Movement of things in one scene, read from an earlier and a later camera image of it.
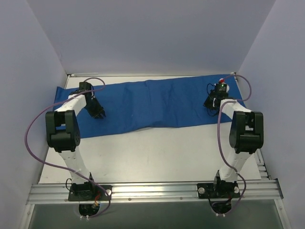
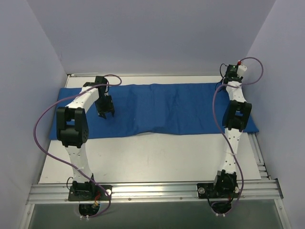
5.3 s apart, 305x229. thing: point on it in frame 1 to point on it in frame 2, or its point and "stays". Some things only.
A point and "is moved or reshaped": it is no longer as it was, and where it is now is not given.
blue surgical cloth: (146, 104) is moved or reshaped
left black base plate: (89, 192) stays
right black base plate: (207, 190) stays
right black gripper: (209, 102) to (231, 78)
